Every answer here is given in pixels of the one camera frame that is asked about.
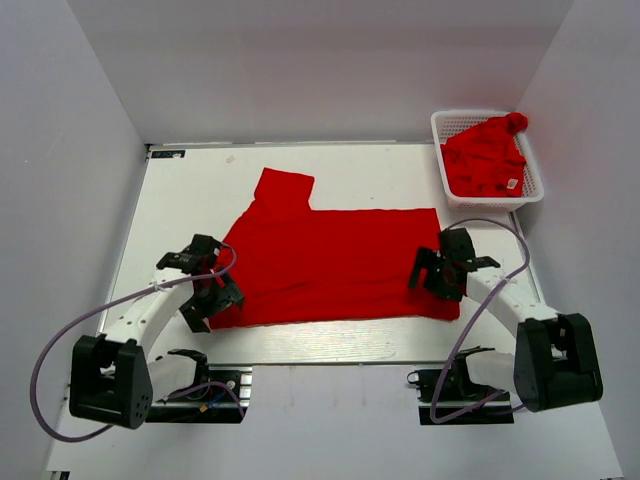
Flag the red t shirt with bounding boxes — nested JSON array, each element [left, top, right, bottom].
[[209, 168, 460, 329]]

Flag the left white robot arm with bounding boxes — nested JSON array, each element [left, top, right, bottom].
[[69, 234, 244, 429]]

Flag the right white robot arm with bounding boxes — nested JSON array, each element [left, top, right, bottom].
[[409, 227, 604, 424]]

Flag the red t shirts in basket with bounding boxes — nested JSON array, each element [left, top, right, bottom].
[[441, 112, 528, 198]]

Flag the black label sticker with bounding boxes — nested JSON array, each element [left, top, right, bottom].
[[150, 150, 186, 159]]

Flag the white plastic basket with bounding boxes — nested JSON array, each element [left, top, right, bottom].
[[431, 110, 544, 212]]

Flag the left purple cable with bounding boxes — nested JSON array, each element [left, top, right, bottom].
[[29, 242, 246, 442]]

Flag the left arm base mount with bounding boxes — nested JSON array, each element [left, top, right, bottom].
[[146, 366, 252, 424]]

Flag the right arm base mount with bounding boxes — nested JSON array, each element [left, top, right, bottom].
[[406, 368, 514, 426]]

